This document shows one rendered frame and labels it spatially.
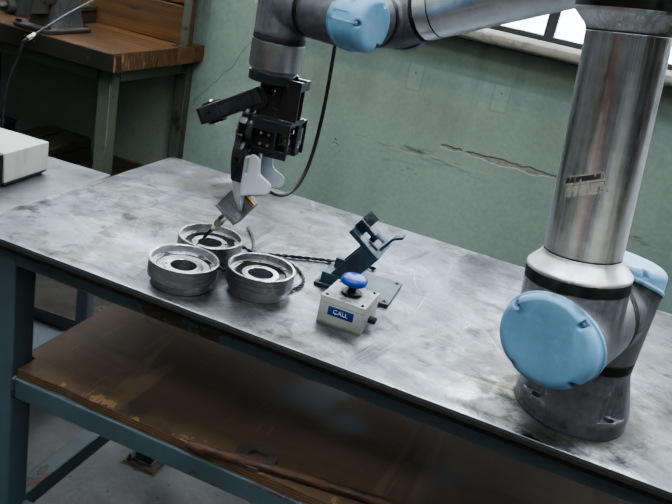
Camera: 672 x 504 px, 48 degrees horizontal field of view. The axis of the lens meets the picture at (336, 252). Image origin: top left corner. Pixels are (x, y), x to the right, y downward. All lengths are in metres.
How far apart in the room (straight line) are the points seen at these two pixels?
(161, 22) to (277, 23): 1.93
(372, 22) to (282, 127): 0.20
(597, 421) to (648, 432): 0.11
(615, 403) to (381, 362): 0.31
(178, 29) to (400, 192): 1.01
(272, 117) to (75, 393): 0.58
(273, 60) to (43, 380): 0.68
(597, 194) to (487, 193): 1.89
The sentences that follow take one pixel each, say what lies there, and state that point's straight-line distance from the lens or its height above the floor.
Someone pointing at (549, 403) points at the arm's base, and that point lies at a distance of 1.02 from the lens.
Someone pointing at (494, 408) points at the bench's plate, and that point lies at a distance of 1.03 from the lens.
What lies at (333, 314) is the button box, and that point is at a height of 0.82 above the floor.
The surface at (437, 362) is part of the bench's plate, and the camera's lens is 1.09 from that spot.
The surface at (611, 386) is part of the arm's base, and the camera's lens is 1.03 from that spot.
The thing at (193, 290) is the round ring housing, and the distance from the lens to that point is 1.13.
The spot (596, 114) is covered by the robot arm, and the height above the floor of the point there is 1.21.
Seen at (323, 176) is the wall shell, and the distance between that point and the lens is 2.86.
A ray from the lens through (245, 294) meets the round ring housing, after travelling 1.14.
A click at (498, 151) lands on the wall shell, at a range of 2.66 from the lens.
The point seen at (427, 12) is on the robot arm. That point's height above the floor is 1.25.
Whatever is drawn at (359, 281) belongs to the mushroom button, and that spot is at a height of 0.87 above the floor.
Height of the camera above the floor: 1.32
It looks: 22 degrees down
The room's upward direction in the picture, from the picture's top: 12 degrees clockwise
